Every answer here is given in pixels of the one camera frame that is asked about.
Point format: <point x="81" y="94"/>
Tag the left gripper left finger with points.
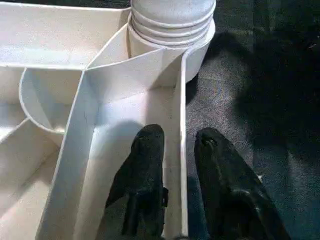
<point x="145" y="175"/>

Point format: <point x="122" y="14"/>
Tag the white plastic table top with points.
<point x="50" y="125"/>

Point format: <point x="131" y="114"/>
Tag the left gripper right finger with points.
<point x="230" y="195"/>

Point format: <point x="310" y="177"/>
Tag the white plastic table leg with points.
<point x="172" y="20"/>

